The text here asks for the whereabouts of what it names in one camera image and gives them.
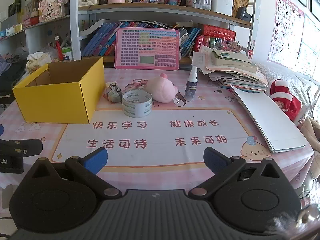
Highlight floral tissue pack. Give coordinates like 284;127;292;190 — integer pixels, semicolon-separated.
26;52;53;73

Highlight white paper pad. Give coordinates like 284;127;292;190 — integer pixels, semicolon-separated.
229;84;307;153

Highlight pink pig plush toy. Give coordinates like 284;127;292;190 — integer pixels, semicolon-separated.
147;73;187;105

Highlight row of blue books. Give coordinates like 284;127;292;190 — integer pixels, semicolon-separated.
81;20;202;58

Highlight small dried flower bunch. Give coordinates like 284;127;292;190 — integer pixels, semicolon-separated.
214;37;242;53

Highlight clear tape roll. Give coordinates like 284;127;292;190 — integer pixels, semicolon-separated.
122;89;153;118

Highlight white wall chart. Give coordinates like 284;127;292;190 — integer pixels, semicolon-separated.
296;14;320;78

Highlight pink learning tablet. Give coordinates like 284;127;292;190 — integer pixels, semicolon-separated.
114;27;180;70

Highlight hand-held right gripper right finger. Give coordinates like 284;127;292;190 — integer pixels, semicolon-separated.
187;147;293;198

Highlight red standing books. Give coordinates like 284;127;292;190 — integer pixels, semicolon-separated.
194;35;217;50

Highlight pink alphabet wall poster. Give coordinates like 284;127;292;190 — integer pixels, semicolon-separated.
267;0;305;68

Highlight green white pen cup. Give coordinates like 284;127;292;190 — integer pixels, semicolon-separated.
54;35;73;62

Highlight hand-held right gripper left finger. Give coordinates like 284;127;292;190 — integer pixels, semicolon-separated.
24;147;123;198

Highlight beige plush toy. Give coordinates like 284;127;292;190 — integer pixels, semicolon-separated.
300;116;320;178

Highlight white frame bookshelf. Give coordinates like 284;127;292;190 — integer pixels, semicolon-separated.
0;0;257;67

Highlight pile of clothes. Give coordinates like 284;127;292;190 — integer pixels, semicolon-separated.
0;47;28;98

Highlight stack of books and papers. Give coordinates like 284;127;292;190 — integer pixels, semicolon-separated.
192;45;268;92

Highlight red white plush toy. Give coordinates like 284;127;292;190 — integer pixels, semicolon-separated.
266;78;303;120

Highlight grey round toy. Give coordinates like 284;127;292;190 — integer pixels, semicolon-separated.
107;89;122;103

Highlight yellow cardboard box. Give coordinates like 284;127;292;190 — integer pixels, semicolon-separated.
12;56;105;125

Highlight pink doll figurine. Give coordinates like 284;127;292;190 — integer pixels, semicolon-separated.
39;0;67;22

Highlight thick red book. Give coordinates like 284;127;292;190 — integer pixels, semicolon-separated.
201;24;237;38

